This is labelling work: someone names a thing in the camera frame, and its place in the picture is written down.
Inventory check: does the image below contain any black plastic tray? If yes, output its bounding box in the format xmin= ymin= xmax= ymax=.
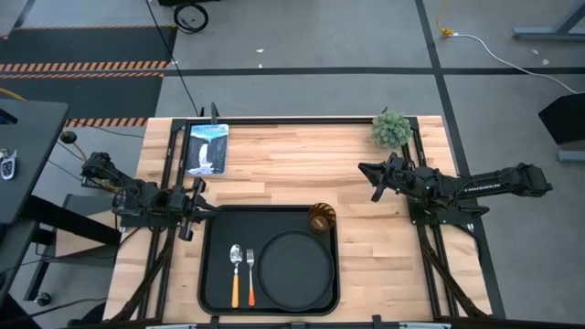
xmin=197 ymin=204 xmax=341 ymax=317

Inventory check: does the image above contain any amber ribbed glass cup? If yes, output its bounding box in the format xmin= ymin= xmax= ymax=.
xmin=307 ymin=202 xmax=337 ymax=236

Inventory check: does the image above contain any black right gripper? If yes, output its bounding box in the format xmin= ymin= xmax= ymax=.
xmin=357 ymin=153 xmax=415 ymax=204

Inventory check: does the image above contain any black desk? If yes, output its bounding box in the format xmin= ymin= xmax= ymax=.
xmin=0 ymin=99 xmax=69 ymax=226

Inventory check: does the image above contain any green artificial plant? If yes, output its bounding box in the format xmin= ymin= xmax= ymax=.
xmin=369 ymin=107 xmax=414 ymax=151

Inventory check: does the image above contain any fork with orange handle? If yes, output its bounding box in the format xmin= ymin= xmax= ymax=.
xmin=245 ymin=248 xmax=257 ymax=308

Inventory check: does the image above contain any grey metal table leg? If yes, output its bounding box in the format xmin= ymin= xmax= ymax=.
xmin=511 ymin=2 xmax=585 ymax=42

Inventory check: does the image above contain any spoon with yellow-orange handle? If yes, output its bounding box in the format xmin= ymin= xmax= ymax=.
xmin=229 ymin=243 xmax=244 ymax=310

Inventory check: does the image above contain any black metal table frame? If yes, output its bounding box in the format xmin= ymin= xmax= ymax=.
xmin=109 ymin=116 xmax=493 ymax=329

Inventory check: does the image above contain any car key fob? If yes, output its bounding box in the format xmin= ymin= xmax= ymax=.
xmin=0 ymin=148 xmax=18 ymax=181

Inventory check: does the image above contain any long black floor cable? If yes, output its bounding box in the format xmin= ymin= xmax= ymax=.
xmin=144 ymin=0 xmax=201 ymax=116

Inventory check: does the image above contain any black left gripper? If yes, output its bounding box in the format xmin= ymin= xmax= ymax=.
xmin=166 ymin=176 xmax=222 ymax=242

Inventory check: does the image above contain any white floor cable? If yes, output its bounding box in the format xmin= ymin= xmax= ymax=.
xmin=452 ymin=32 xmax=580 ymax=95

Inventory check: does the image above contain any black hazard-striped floor mat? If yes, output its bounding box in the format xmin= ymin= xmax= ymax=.
xmin=0 ymin=25 xmax=178 ymax=73
xmin=0 ymin=71 xmax=166 ymax=129

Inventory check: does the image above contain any blue white picture card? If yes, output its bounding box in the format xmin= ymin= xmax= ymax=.
xmin=184 ymin=123 xmax=230 ymax=177

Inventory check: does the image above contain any black desk leg frame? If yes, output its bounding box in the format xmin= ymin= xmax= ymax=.
xmin=0 ymin=194 xmax=122 ymax=302

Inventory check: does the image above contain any black box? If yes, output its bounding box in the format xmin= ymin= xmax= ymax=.
xmin=537 ymin=92 xmax=585 ymax=146

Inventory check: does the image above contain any coiled black cable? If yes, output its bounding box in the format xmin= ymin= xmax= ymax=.
xmin=173 ymin=2 xmax=210 ymax=35

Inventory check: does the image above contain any black round plate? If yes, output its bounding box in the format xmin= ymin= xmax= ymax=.
xmin=255 ymin=229 xmax=335 ymax=313

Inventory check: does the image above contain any grey metal table foot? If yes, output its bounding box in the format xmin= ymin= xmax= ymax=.
xmin=556 ymin=149 xmax=585 ymax=165

